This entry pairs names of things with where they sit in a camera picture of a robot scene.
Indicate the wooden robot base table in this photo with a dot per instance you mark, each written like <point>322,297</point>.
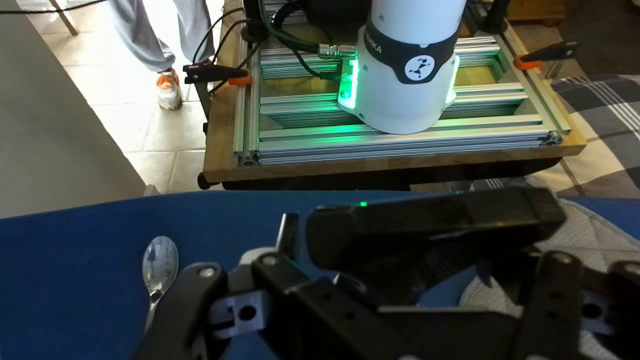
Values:
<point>220,166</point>

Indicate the black orange spring clamp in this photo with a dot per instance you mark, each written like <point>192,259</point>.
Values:
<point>212,73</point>
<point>550,52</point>

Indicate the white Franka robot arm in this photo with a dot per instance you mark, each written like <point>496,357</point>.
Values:
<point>407,92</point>

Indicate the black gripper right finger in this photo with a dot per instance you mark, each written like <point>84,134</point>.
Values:
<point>553,306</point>

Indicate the aluminium extrusion base frame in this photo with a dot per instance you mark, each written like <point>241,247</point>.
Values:
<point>400,142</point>

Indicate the person in grey trousers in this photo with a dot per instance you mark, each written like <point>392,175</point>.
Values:
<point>143,33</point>

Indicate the blue ironing board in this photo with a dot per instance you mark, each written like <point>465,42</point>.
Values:
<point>67,280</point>

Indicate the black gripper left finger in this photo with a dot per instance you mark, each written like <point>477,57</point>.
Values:
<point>186,301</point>

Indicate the silver metal spoon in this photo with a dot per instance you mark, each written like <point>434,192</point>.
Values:
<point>160,262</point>

